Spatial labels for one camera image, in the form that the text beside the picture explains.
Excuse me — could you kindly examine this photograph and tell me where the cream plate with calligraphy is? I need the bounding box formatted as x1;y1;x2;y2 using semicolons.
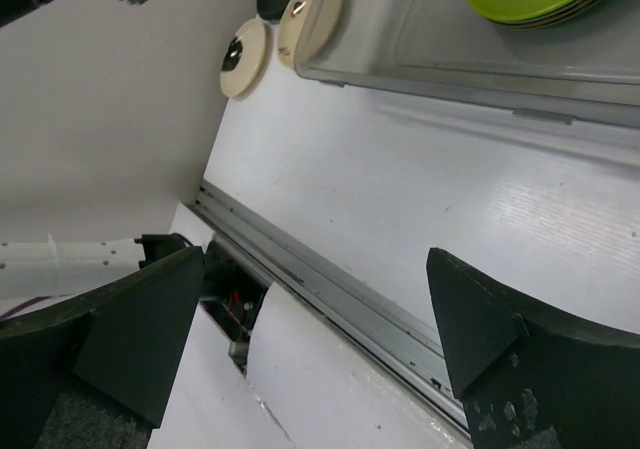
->
276;0;344;68

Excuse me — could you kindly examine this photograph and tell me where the clear plastic bin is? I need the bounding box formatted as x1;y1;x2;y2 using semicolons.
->
295;0;639;127

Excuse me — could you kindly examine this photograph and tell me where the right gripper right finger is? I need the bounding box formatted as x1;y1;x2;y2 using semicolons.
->
426;248;639;448

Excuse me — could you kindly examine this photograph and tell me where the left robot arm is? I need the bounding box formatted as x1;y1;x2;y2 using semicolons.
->
1;0;256;317

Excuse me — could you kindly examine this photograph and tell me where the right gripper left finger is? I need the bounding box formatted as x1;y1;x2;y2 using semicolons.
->
1;247;205;448

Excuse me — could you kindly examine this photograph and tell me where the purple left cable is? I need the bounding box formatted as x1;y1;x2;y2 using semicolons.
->
0;296;51;323

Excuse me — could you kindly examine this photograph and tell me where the aluminium frame rail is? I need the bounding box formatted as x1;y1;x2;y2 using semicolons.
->
191;181;471;444

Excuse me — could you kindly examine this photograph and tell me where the cream plate black patch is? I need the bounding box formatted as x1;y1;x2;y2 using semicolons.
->
219;18;272;99

